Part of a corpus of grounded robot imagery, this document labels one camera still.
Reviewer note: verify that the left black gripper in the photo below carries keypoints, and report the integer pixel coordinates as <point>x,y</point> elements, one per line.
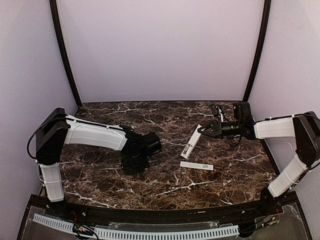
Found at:
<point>133,167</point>

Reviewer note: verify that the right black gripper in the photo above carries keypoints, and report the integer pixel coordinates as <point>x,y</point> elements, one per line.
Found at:
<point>218,128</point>

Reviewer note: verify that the white remote control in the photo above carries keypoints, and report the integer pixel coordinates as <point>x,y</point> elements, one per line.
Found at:
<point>193,141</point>

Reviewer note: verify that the white battery cover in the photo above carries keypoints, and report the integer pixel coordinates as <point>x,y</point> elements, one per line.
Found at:
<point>198,166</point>

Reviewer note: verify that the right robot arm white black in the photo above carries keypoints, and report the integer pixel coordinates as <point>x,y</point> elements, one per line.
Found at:
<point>303,127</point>

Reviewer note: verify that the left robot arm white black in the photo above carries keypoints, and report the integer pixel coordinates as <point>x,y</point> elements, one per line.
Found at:
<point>60,129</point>

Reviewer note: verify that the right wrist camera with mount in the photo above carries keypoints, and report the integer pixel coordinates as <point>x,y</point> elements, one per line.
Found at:
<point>217,112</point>

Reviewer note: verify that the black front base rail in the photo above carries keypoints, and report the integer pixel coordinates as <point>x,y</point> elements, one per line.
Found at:
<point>287,212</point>

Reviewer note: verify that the grey slotted cable duct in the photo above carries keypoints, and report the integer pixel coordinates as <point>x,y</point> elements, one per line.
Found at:
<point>134,232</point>

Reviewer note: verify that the black right frame post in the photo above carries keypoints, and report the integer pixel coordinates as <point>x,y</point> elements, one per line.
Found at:
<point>258,50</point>

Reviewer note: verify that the black frame post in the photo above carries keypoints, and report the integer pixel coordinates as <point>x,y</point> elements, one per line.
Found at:
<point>63,52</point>
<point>258,50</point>

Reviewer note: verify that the black left frame post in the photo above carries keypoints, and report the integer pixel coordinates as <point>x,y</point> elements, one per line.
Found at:
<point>63,52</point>

